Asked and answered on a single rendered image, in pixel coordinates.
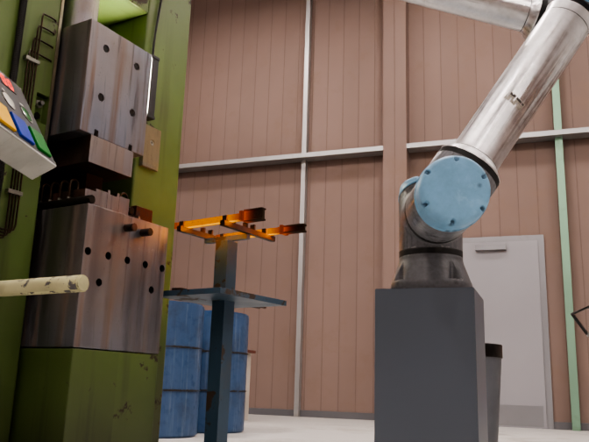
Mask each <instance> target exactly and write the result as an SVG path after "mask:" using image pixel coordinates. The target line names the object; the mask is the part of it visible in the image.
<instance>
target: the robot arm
mask: <svg viewBox="0 0 589 442"><path fill-rule="evenodd" d="M401 1H404V2H407V3H411V4H417V5H421V6H423V7H427V8H431V9H434V10H438V11H443V12H447V13H450V14H454V15H457V16H460V17H464V18H470V19H474V20H477V21H480V22H484V23H488V24H491V25H497V26H500V27H504V28H507V29H510V30H514V31H518V32H520V33H521V34H522V37H523V38H524V39H525V41H524V43H523V44H522V46H521V48H520V49H519V50H518V52H517V53H516V55H515V56H514V58H513V59H512V60H511V61H510V63H509V64H508V66H507V68H506V69H505V71H504V72H503V74H502V75H501V76H500V78H499V80H498V81H497V82H496V83H495V85H494V86H493V88H492V89H491V91H490V92H489V94H488V95H487V97H486V99H485V100H484V101H483V103H482V104H481V105H480V107H479V108H478V110H477V111H476V113H475V114H474V115H473V117H472V119H471V120H470V122H469V123H468V125H467V126H466V128H465V129H464V130H463V131H462V133H461V134H460V136H459V137H458V139H457V140H456V142H455V143H454V144H449V145H444V146H442V147H441V148H440V149H439V151H438V152H437V153H436V155H435V157H434V158H433V160H432V161H431V163H430V164H429V165H428V166H427V167H426V168H425V169H424V170H423V171H422V173H421V175H420V176H419V177H418V176H415V177H412V178H410V179H408V180H406V181H405V182H404V183H403V184H402V185H401V187H400V194H399V197H398V201H399V265H398V267H397V269H396V272H395V274H394V278H393V281H392V283H391V289H417V288H466V287H472V283H471V280H470V278H469V275H468V274H467V271H466V269H465V265H464V262H463V232H464V231H465V230H467V229H468V228H469V227H470V226H471V225H473V224H474V223H476V222H477V221H478V220H479V219H480V218H481V216H482V215H483V214H484V212H485V210H486V208H487V205H488V203H489V200H490V198H491V196H492V195H493V193H494V191H495V190H496V189H497V187H498V186H499V184H500V177H499V174H498V169H499V167H500V165H501V164H502V162H503V161H504V160H505V159H506V157H507V155H508V154H509V152H510V151H511V149H512V148H513V146H514V144H515V143H516V141H517V140H518V138H520V136H521V135H522V133H523V131H524V130H525V128H526V127H527V125H528V124H529V122H530V120H531V119H532V117H533V116H534V115H535V114H536V112H537V110H538V109H539V107H540V106H541V104H542V103H543V101H544V99H545V98H546V96H547V95H548V94H549V93H550V91H551V89H552V88H553V86H554V85H555V83H556V82H557V80H558V78H559V77H560V75H561V74H562V73H563V72H564V70H565V68H566V67H567V65H568V64H569V62H570V61H571V59H572V57H573V56H574V54H575V53H576V52H577V51H578V49H579V47H580V46H581V44H582V43H583V41H584V40H585V38H586V36H587V35H588V34H589V0H401Z"/></svg>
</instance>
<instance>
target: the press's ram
mask: <svg viewBox="0 0 589 442"><path fill-rule="evenodd" d="M151 66H152V55H151V54H149V53H148V52H146V51H145V50H143V49H142V48H140V47H138V46H136V45H134V44H133V43H131V42H130V41H129V40H127V39H125V38H123V37H122V36H120V35H118V34H117V33H115V32H113V31H112V30H111V29H109V28H107V27H106V26H104V25H102V24H100V23H99V22H97V21H95V20H94V19H93V18H91V19H88V20H85V21H82V22H80V23H77V24H74V25H70V26H68V27H65V28H62V29H61V32H60V45H59V53H58V60H57V68H56V75H55V82H54V89H53V102H52V110H51V117H50V125H49V132H48V139H47V144H50V143H54V142H58V141H62V140H66V139H73V138H78V137H82V136H86V135H90V134H92V135H94V136H97V137H98V138H100V139H104V140H106V141H109V142H110V143H112V144H115V145H117V146H121V147H122V148H125V149H127V150H129V151H132V152H134V154H133V158H136V157H141V156H143V155H144V146H145V127H146V117H147V106H148V97H149V86H150V76H151Z"/></svg>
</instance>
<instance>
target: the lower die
mask: <svg viewBox="0 0 589 442"><path fill-rule="evenodd" d="M49 195H50V194H48V195H43V199H42V201H43V202H48V199H49ZM67 195H68V191H64V192H61V197H60V198H61V199H66V198H67ZM87 195H93V196H94V197H95V199H96V201H95V203H92V204H94V205H97V206H99V207H102V208H105V209H108V210H113V211H115V212H119V213H122V214H125V215H128V212H129V202H130V199H127V198H124V197H121V196H120V194H118V193H117V196H113V195H111V194H110V190H100V189H86V188H85V189H75V190H71V193H70V196H71V197H77V196H87ZM58 197H59V193H53V194H52V201H54V200H58Z"/></svg>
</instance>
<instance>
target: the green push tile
mask: <svg viewBox="0 0 589 442"><path fill-rule="evenodd" d="M28 129H29V131H30V133H31V135H32V138H33V140H34V142H35V144H36V147H37V148H38V149H39V150H40V151H41V152H42V153H44V154H45V155H46V156H48V157H49V158H51V157H52V155H51V153H50V151H49V149H48V147H47V145H46V142H45V140H44V138H43V136H42V135H41V134H40V133H39V132H37V131H36V130H35V129H33V128H32V127H31V126H28Z"/></svg>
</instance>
